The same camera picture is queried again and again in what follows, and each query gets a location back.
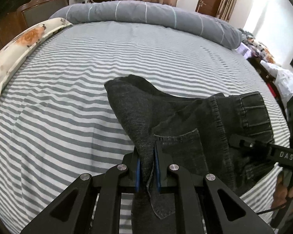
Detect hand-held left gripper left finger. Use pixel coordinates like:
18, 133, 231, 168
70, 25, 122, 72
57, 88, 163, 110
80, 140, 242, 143
20, 149, 143, 234

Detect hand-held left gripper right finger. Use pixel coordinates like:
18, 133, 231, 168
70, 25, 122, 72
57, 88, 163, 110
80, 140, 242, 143
153, 141, 275, 234

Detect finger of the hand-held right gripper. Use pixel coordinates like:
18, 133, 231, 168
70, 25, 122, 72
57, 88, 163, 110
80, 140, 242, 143
228, 134, 271, 160

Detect dark grey pants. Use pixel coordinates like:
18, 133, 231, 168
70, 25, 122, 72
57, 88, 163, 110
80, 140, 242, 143
104, 74, 275, 234

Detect person's right hand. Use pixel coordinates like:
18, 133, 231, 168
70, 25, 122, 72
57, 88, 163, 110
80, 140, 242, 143
271, 163, 293, 215

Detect dark wooden furniture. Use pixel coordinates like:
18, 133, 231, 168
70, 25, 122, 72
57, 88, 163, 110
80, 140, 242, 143
249, 56, 284, 103

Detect white dotted blanket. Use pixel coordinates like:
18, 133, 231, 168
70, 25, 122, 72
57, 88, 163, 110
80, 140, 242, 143
260, 61, 293, 108

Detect lilac striped cloth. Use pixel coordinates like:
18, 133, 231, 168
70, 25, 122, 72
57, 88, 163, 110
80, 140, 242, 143
236, 43, 253, 59

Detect pile of colourful clothes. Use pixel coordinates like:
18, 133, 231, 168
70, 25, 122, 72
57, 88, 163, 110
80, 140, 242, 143
239, 28, 276, 65

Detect grey striped bed sheet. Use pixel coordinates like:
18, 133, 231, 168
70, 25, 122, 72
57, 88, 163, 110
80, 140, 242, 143
0, 21, 290, 234

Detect brown patterned curtain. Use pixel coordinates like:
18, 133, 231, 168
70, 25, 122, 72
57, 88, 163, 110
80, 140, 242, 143
216, 0, 243, 28

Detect grey rolled duvet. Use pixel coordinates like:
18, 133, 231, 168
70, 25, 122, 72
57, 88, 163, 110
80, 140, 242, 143
49, 0, 243, 50

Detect floral pillow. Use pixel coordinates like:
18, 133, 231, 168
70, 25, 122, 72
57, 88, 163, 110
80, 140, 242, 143
0, 18, 73, 99

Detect wooden headboard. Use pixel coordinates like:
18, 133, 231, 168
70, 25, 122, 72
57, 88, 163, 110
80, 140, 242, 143
0, 0, 71, 59

